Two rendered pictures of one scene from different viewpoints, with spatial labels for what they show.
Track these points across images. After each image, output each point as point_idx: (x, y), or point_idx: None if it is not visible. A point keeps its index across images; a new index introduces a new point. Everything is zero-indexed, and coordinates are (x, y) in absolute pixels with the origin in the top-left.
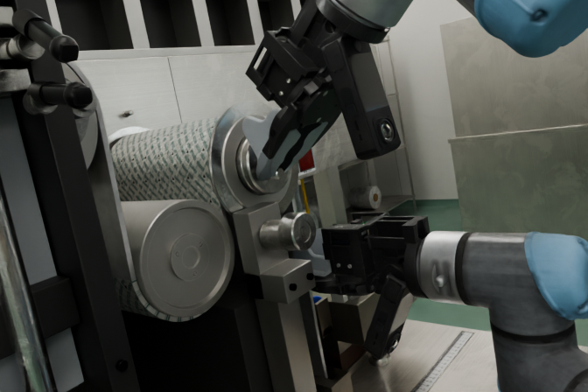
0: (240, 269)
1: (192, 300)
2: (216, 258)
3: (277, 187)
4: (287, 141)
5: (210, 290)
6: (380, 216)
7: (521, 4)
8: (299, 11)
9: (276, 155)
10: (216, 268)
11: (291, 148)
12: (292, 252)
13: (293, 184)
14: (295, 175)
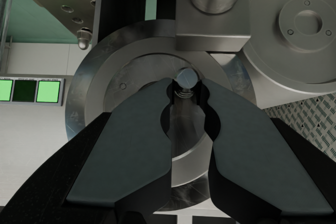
0: (133, 12)
1: None
2: (262, 9)
3: (155, 59)
4: (278, 163)
5: None
6: None
7: None
8: None
9: (265, 123)
10: None
11: (165, 124)
12: None
13: (94, 57)
14: (85, 69)
